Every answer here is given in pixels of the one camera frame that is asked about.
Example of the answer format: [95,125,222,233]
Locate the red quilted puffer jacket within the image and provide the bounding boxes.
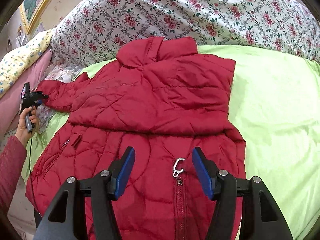
[25,37,245,239]

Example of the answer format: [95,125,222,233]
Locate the red knit left sleeve forearm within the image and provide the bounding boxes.
[0,135,27,215]

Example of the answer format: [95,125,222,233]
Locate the person's left hand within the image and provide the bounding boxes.
[15,106,39,147]

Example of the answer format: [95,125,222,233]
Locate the pink blanket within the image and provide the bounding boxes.
[0,49,52,138]

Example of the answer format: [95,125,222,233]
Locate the yellow floral quilt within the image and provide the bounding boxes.
[0,29,53,98]

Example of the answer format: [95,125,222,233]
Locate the gold framed landscape painting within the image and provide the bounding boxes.
[19,0,51,35]

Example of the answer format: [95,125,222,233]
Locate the white rose-patterned floral duvet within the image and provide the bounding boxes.
[50,0,319,66]

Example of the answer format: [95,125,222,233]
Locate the lime green bed sheet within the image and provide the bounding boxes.
[21,44,320,240]

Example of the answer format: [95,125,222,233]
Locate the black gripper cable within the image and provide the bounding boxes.
[28,129,42,215]

